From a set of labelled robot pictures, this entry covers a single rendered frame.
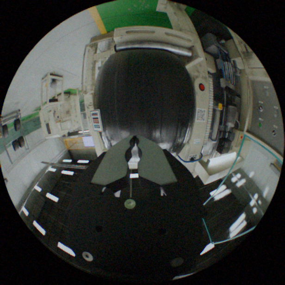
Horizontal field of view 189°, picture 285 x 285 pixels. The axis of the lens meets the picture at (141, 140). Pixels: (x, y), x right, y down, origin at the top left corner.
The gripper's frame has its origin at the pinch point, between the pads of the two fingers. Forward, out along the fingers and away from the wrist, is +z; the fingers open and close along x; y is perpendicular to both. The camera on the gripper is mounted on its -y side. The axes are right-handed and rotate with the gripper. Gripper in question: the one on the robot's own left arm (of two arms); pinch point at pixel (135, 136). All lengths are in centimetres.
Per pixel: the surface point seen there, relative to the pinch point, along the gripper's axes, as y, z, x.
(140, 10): -115, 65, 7
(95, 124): 0.9, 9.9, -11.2
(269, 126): -7, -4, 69
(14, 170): 201, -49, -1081
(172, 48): -28.1, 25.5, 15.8
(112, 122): 0.4, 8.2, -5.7
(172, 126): 2.0, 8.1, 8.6
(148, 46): -27.5, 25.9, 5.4
